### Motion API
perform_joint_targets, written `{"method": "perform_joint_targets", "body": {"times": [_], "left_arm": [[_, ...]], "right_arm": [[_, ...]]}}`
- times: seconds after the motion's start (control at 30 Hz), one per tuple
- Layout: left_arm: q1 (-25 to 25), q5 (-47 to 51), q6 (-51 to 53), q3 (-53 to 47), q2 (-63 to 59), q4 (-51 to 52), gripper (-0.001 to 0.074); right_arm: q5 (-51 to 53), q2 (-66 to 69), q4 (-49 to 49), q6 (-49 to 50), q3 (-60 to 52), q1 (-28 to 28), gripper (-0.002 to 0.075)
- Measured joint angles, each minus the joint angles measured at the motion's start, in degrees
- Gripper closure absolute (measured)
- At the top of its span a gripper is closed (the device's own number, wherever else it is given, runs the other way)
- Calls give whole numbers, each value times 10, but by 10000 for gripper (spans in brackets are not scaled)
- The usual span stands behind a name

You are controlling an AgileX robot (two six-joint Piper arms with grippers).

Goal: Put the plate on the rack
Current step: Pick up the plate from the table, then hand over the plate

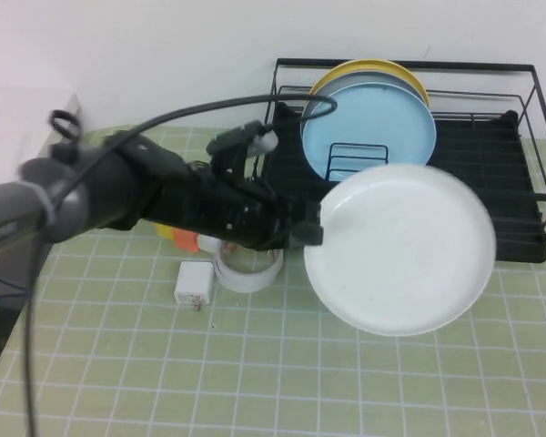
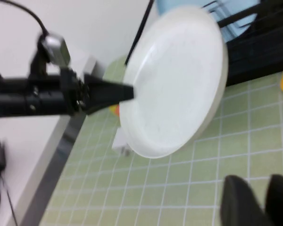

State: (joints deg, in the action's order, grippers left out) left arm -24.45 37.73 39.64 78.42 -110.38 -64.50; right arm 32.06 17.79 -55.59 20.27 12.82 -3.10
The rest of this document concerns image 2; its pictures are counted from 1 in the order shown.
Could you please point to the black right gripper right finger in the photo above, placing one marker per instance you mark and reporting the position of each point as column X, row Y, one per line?
column 280, row 200

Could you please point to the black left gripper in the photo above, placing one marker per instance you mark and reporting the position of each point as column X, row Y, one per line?
column 72, row 91

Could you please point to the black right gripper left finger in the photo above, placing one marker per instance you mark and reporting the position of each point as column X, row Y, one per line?
column 240, row 204

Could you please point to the white round plate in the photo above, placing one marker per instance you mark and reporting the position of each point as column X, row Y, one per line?
column 174, row 82

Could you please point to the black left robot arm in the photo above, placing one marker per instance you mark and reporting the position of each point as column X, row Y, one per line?
column 14, row 101

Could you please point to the yellow cube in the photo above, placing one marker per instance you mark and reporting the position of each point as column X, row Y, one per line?
column 112, row 109

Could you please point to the orange cube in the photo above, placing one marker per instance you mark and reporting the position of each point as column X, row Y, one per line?
column 118, row 110

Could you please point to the green checked tablecloth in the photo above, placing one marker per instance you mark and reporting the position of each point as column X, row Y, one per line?
column 155, row 188

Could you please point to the white side table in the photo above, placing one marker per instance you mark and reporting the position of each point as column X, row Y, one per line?
column 26, row 146

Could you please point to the white USB wall charger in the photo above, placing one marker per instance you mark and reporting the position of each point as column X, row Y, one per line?
column 119, row 141

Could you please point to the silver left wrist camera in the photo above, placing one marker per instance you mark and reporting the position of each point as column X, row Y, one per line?
column 56, row 50

